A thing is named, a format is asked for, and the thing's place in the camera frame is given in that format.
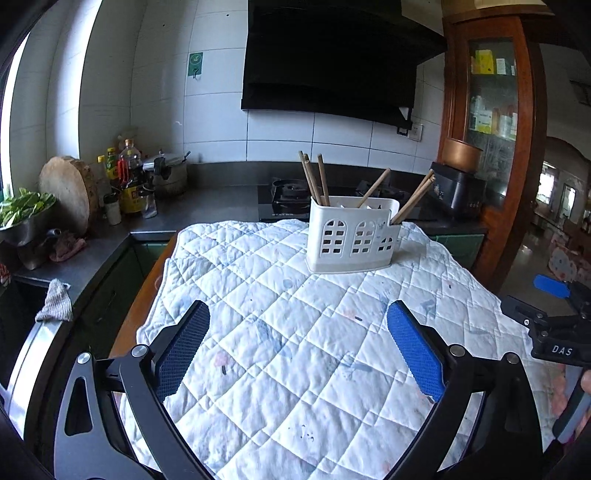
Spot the grey dish rag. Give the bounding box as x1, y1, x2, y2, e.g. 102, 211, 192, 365
35, 279, 73, 323

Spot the wooden glass cabinet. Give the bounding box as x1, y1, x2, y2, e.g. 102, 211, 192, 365
442, 12, 547, 292

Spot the white quilted cloth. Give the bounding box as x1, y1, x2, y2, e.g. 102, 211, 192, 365
136, 220, 557, 479

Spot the white wall socket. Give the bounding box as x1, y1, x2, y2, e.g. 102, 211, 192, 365
408, 122, 424, 142

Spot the black range hood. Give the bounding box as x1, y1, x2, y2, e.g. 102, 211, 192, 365
242, 1, 447, 129

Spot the metal bowl with greens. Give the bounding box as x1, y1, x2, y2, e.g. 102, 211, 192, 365
1, 188, 58, 247

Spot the metal cooking pot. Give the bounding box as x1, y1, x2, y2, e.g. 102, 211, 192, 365
143, 150, 190, 196

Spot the small white jar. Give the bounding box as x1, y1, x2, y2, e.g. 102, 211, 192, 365
103, 192, 122, 226

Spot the white plastic utensil holder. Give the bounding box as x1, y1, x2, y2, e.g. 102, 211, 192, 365
307, 196, 401, 274

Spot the round wooden cutting board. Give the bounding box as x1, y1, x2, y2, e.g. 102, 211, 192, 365
39, 156, 99, 235

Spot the oil bottle yellow label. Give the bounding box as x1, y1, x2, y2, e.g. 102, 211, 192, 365
117, 139, 143, 216

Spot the light wooden chopstick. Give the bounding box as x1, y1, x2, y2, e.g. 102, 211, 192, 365
393, 174, 437, 226

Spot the black rice cooker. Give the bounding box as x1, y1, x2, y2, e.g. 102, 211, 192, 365
428, 162, 486, 220

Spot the copper pot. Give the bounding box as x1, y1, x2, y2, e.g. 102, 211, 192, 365
441, 137, 483, 174

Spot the green wall sticker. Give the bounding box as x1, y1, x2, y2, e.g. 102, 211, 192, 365
187, 52, 204, 79

